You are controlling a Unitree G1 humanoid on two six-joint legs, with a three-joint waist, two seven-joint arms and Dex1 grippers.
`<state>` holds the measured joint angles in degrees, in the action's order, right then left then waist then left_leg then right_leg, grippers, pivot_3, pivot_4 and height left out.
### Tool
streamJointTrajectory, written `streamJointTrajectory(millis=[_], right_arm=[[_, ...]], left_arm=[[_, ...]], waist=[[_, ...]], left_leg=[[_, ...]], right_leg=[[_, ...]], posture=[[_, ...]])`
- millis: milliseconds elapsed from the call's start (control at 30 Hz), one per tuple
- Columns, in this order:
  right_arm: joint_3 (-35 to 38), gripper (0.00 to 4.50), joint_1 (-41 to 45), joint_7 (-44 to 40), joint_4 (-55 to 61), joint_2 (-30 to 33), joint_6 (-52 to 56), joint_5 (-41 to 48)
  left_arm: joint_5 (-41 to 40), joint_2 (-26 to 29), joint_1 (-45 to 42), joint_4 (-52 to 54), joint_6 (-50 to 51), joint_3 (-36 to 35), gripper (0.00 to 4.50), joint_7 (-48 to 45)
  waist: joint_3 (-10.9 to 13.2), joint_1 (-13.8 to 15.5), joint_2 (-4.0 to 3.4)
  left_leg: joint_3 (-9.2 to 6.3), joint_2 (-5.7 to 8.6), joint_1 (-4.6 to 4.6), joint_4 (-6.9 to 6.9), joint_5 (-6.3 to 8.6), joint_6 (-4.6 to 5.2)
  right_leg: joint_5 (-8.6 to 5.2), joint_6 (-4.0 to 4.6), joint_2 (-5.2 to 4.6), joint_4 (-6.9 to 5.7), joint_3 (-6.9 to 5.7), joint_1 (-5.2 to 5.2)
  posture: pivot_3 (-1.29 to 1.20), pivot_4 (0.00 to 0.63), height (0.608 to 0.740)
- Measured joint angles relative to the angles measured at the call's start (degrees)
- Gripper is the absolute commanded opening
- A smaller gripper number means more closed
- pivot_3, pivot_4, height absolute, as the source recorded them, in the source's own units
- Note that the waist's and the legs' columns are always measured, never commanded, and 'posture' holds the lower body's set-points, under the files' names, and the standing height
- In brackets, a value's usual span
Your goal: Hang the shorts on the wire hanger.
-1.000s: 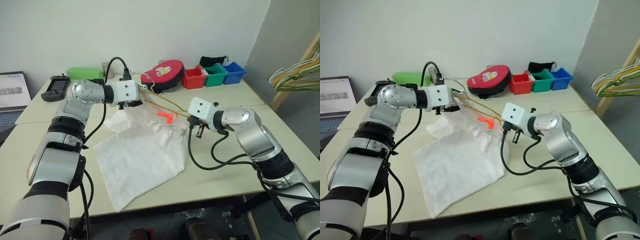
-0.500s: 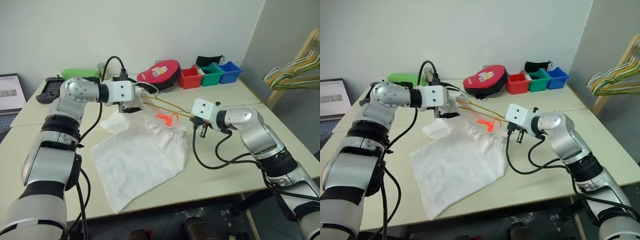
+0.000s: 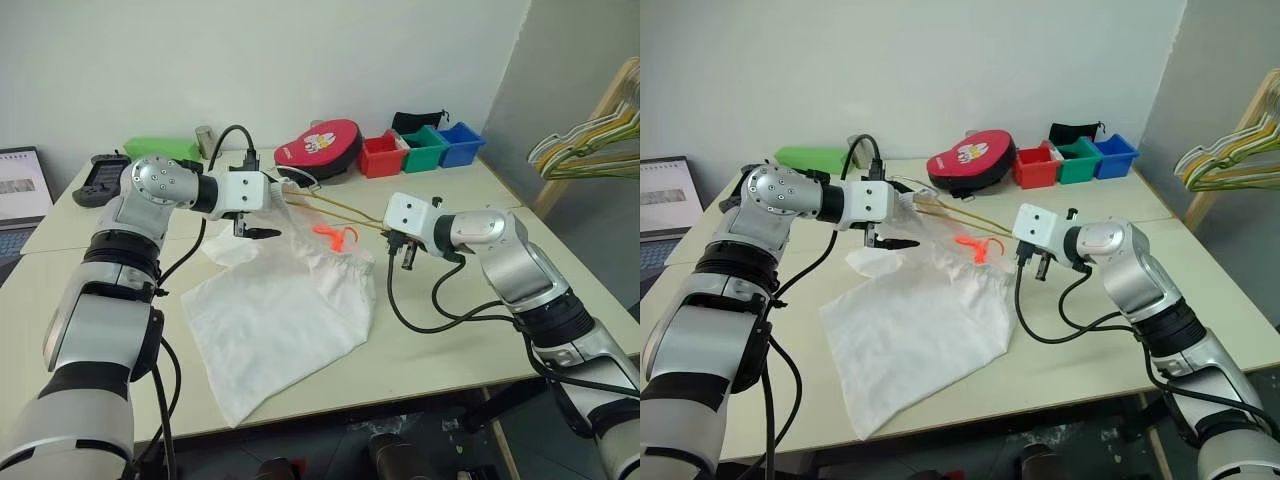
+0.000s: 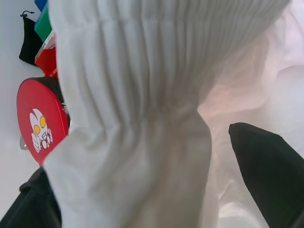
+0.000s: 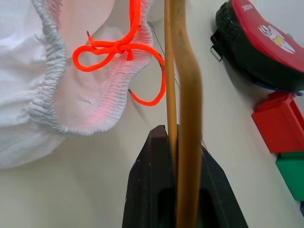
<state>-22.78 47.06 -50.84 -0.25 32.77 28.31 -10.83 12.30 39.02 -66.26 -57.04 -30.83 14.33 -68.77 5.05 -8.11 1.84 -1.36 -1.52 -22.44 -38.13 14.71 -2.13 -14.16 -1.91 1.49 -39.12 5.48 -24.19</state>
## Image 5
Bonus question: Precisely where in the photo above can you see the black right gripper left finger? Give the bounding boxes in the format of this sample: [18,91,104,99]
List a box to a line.
[122,124,178,228]

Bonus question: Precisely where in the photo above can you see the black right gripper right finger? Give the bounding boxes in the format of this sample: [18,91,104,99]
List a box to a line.
[194,142,249,228]

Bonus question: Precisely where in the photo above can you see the wooden clothes hanger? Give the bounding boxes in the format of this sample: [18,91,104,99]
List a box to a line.
[163,0,204,228]

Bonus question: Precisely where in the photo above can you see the white shorts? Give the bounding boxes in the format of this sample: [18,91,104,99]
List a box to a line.
[0,0,154,170]

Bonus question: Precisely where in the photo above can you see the green plastic bin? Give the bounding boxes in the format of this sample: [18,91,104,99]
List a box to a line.
[275,152,304,203]

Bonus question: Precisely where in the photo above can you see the red plastic bin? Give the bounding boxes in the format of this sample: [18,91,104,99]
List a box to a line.
[251,91,304,154]

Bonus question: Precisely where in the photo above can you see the red and black case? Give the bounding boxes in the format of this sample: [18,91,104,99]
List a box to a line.
[209,0,304,91]

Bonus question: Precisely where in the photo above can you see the orange drawstring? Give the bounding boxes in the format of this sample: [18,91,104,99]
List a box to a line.
[72,0,166,107]

